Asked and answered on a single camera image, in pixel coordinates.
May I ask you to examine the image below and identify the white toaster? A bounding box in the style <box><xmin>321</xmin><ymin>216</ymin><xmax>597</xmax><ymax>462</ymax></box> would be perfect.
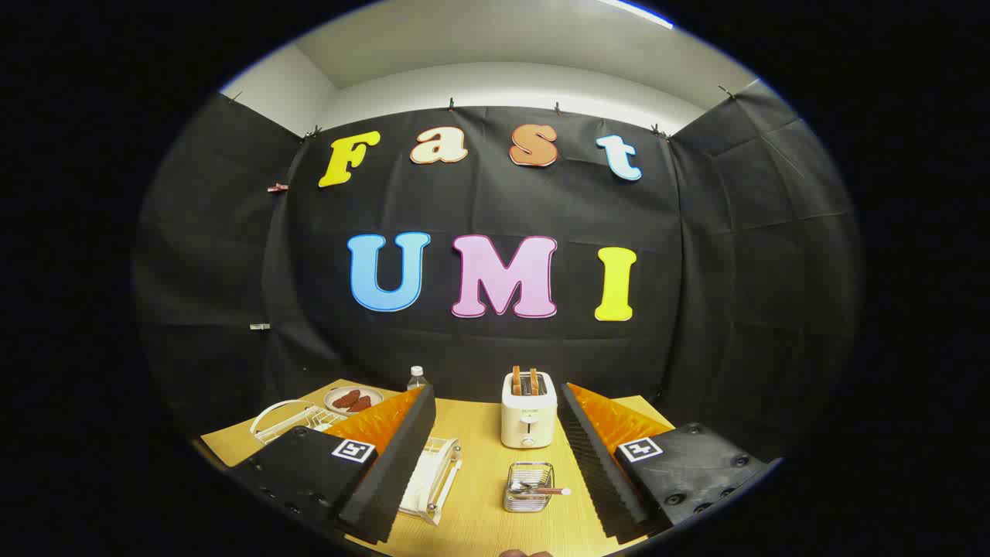
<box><xmin>501</xmin><ymin>371</ymin><xmax>558</xmax><ymax>449</ymax></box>

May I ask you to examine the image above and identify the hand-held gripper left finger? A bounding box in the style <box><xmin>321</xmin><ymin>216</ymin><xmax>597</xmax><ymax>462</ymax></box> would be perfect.
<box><xmin>228</xmin><ymin>385</ymin><xmax>436</xmax><ymax>545</ymax></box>

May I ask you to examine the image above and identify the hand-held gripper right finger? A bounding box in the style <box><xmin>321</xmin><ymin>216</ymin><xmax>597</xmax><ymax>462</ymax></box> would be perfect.
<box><xmin>558</xmin><ymin>382</ymin><xmax>782</xmax><ymax>545</ymax></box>

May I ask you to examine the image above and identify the black backdrop cloth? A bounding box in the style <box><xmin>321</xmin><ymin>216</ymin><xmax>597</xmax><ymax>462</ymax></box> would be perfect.
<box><xmin>131</xmin><ymin>77</ymin><xmax>863</xmax><ymax>473</ymax></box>

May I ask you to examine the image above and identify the metal wire basket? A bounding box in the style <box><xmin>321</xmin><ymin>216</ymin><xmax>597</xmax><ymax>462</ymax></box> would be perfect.
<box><xmin>504</xmin><ymin>462</ymin><xmax>555</xmax><ymax>514</ymax></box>

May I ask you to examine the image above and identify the small sausage dish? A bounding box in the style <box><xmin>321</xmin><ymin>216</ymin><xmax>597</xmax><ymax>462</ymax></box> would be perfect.
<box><xmin>324</xmin><ymin>386</ymin><xmax>384</xmax><ymax>417</ymax></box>

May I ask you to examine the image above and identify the white wire dish rack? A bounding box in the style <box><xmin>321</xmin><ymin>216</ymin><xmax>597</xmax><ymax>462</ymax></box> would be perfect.
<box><xmin>249</xmin><ymin>400</ymin><xmax>463</xmax><ymax>527</ymax></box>

